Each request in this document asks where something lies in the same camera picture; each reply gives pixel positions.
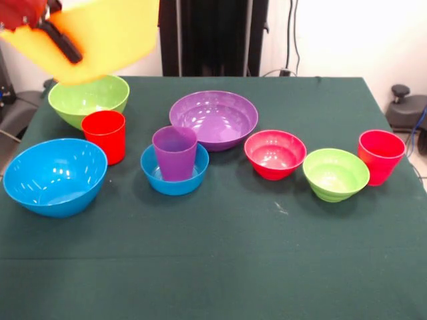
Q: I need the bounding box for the small blue bowl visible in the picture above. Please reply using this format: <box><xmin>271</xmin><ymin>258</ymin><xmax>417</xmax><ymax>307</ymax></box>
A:
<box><xmin>140</xmin><ymin>143</ymin><xmax>210</xmax><ymax>196</ymax></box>

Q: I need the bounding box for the black knob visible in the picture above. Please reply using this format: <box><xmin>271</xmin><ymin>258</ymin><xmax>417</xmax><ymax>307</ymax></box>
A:
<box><xmin>391</xmin><ymin>84</ymin><xmax>411</xmax><ymax>105</ymax></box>

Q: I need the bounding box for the blue cable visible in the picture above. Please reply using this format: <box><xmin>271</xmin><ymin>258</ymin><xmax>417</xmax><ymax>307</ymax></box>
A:
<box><xmin>408</xmin><ymin>105</ymin><xmax>427</xmax><ymax>154</ymax></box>

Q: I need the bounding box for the small pink bowl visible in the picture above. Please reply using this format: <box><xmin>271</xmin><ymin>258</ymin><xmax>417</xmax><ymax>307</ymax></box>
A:
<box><xmin>244</xmin><ymin>129</ymin><xmax>308</xmax><ymax>181</ymax></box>

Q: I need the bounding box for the grey stand base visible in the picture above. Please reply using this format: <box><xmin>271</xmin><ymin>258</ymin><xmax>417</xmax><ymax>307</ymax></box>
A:
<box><xmin>0</xmin><ymin>89</ymin><xmax>44</xmax><ymax>141</ymax></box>
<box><xmin>386</xmin><ymin>95</ymin><xmax>427</xmax><ymax>134</ymax></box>

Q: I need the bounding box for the large blue bowl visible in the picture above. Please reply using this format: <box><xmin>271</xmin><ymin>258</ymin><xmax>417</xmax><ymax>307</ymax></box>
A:
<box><xmin>3</xmin><ymin>138</ymin><xmax>108</xmax><ymax>219</ymax></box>

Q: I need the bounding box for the dark green tablecloth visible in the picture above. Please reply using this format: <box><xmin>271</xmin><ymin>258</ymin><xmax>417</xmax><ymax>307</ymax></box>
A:
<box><xmin>0</xmin><ymin>75</ymin><xmax>427</xmax><ymax>320</ymax></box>

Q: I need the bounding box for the black equipment box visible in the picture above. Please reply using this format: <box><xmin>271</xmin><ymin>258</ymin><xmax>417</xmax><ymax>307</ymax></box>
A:
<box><xmin>0</xmin><ymin>46</ymin><xmax>17</xmax><ymax>108</ymax></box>

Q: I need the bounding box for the black wall cable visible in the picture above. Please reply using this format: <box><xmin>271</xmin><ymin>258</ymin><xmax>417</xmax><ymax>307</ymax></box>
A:
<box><xmin>262</xmin><ymin>0</ymin><xmax>301</xmax><ymax>78</ymax></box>

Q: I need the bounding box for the large yellow bowl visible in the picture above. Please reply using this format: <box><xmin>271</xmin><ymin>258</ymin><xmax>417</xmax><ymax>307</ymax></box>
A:
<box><xmin>0</xmin><ymin>0</ymin><xmax>160</xmax><ymax>86</ymax></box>

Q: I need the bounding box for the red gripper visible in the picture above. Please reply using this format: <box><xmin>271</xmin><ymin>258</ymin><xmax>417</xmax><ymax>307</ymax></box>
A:
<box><xmin>0</xmin><ymin>0</ymin><xmax>84</xmax><ymax>65</ymax></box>

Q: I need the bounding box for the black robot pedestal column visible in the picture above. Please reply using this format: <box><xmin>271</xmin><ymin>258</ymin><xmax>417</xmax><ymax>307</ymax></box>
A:
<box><xmin>153</xmin><ymin>0</ymin><xmax>270</xmax><ymax>77</ymax></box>

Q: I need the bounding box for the purple cup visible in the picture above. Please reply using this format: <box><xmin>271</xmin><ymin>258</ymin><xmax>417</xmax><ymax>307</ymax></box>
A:
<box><xmin>152</xmin><ymin>125</ymin><xmax>198</xmax><ymax>183</ymax></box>

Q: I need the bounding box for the small green bowl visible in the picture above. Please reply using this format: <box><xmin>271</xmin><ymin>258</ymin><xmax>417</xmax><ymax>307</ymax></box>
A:
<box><xmin>302</xmin><ymin>148</ymin><xmax>370</xmax><ymax>203</ymax></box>

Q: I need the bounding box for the purple bowl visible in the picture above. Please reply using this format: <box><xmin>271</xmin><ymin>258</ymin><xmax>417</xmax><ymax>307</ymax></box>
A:
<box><xmin>168</xmin><ymin>90</ymin><xmax>260</xmax><ymax>153</ymax></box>

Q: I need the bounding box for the large green bowl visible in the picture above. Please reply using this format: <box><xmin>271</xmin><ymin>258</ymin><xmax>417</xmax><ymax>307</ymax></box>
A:
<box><xmin>47</xmin><ymin>75</ymin><xmax>131</xmax><ymax>131</ymax></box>

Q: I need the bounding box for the red cup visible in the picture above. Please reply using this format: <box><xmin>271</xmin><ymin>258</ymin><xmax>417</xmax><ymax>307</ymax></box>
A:
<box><xmin>357</xmin><ymin>129</ymin><xmax>406</xmax><ymax>187</ymax></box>
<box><xmin>81</xmin><ymin>110</ymin><xmax>127</xmax><ymax>166</ymax></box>

